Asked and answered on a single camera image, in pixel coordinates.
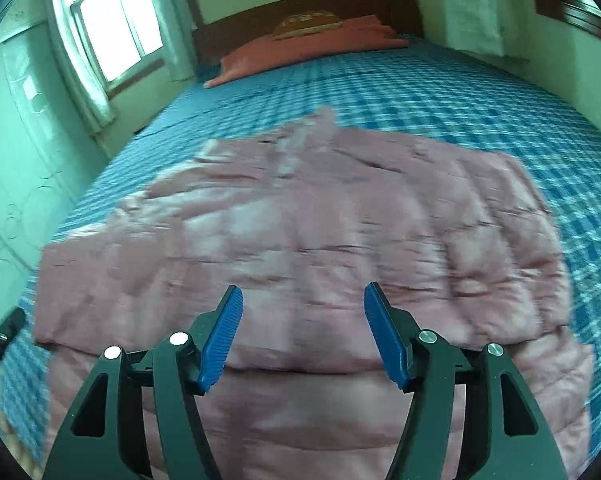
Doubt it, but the white wardrobe with glass doors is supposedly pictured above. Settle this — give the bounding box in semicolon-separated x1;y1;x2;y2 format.
0;15;116;331

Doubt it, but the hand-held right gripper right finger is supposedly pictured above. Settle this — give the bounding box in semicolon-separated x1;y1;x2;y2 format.
363;282;569;480

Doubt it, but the orange patterned pillow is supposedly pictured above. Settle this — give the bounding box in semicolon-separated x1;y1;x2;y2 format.
270;8;345;41

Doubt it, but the pink puffer jacket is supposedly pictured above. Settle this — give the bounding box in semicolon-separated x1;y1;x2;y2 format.
33;105;596;480

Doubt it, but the white framed window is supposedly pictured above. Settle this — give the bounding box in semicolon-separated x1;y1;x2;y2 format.
70;0;164;83

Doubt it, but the white hanging curtain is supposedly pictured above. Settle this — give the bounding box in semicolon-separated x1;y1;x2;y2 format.
438;0;506;58

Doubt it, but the blue plaid bed sheet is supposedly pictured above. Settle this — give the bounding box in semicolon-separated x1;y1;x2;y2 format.
0;32;601;461

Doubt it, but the brown wooden headboard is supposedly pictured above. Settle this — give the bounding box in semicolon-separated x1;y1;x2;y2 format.
193;0;426;68

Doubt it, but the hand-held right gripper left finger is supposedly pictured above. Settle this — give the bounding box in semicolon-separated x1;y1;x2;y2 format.
43;285;244;480

